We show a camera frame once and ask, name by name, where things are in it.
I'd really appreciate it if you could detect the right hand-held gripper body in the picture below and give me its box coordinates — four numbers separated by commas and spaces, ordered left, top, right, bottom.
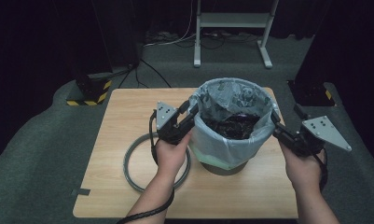
281, 115, 353, 158

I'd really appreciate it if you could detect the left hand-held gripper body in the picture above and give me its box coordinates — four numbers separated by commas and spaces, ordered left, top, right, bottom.
155, 101, 195, 147

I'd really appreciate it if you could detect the grey trash bin with bag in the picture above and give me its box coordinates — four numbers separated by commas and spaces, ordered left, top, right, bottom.
187, 77, 281, 172

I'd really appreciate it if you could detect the grey bin ring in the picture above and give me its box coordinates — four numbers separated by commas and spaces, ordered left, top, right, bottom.
122, 132, 192, 193

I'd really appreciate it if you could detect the grey ribbed trash bin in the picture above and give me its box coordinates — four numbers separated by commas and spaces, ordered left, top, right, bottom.
200, 160, 248, 176

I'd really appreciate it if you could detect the person's left hand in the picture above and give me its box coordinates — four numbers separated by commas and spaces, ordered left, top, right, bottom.
155, 132, 193, 181

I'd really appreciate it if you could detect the person's right hand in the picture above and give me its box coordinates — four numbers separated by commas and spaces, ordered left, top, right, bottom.
281, 143, 327, 192

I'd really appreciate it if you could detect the dark waste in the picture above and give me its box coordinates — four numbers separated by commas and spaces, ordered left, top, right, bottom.
202, 113, 261, 140

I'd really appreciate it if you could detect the white metal stand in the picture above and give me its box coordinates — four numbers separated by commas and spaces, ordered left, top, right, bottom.
193, 0, 281, 69

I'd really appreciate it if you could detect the grey tape piece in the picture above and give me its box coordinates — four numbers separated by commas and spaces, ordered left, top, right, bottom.
71, 188, 91, 197

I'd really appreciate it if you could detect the left hand-held gripper black cable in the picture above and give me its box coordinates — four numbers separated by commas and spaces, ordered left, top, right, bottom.
116, 110, 176, 224

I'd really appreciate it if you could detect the hand-held gripper black cable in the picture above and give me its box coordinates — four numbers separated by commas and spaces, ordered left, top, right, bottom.
313, 153, 329, 192
116, 110, 176, 224

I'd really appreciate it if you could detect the right hand-held gripper black cable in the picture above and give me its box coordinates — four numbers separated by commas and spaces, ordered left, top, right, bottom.
313, 153, 329, 192

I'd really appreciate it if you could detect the black floor cable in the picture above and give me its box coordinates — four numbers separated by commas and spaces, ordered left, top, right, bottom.
118, 58, 172, 89

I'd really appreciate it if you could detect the white floor cable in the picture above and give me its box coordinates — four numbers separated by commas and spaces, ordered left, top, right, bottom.
143, 0, 198, 49

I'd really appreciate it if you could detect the floor cable bundle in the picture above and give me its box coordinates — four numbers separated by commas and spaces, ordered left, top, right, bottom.
144, 29, 261, 50

